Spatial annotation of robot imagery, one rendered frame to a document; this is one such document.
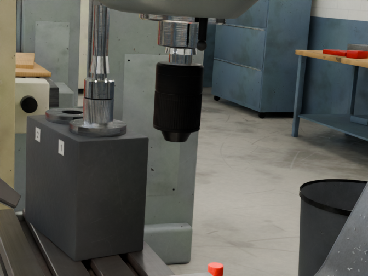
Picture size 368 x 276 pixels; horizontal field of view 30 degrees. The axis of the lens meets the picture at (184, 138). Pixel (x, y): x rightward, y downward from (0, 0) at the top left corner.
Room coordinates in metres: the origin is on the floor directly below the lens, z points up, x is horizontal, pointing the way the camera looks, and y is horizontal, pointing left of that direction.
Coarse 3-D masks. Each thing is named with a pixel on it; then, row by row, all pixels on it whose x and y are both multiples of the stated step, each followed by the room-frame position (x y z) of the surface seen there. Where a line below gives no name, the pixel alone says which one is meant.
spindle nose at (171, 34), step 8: (160, 24) 0.66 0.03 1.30; (168, 24) 0.66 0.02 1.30; (176, 24) 0.65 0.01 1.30; (184, 24) 0.65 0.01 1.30; (192, 24) 0.65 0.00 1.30; (160, 32) 0.66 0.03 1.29; (168, 32) 0.65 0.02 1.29; (176, 32) 0.65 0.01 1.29; (184, 32) 0.65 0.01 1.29; (192, 32) 0.65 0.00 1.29; (160, 40) 0.66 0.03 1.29; (168, 40) 0.65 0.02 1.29; (176, 40) 0.65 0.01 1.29; (184, 40) 0.65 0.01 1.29; (192, 40) 0.65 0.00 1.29
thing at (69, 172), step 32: (32, 128) 1.13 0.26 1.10; (64, 128) 1.06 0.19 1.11; (96, 128) 1.01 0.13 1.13; (32, 160) 1.13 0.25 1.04; (64, 160) 1.02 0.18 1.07; (96, 160) 0.99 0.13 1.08; (128, 160) 1.02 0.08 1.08; (32, 192) 1.13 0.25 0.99; (64, 192) 1.01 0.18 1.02; (96, 192) 0.99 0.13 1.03; (128, 192) 1.02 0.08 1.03; (32, 224) 1.13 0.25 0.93; (64, 224) 1.01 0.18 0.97; (96, 224) 0.99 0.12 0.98; (128, 224) 1.02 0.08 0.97; (96, 256) 0.99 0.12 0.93
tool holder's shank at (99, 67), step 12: (96, 12) 1.05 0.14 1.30; (108, 12) 1.05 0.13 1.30; (96, 24) 1.05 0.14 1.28; (108, 24) 1.05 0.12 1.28; (96, 36) 1.05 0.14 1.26; (108, 36) 1.06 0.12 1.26; (96, 48) 1.05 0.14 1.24; (96, 60) 1.05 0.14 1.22; (96, 72) 1.04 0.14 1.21; (108, 72) 1.05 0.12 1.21
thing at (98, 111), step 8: (88, 88) 1.04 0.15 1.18; (96, 88) 1.03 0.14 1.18; (104, 88) 1.04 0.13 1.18; (112, 88) 1.05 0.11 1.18; (88, 96) 1.04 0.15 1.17; (96, 96) 1.03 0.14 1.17; (104, 96) 1.04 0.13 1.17; (112, 96) 1.05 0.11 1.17; (88, 104) 1.04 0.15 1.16; (96, 104) 1.03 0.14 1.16; (104, 104) 1.04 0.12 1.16; (112, 104) 1.05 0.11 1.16; (88, 112) 1.04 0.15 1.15; (96, 112) 1.03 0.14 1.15; (104, 112) 1.04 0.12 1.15; (112, 112) 1.05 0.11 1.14; (88, 120) 1.04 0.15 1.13; (96, 120) 1.03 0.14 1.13; (104, 120) 1.04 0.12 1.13; (112, 120) 1.06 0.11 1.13
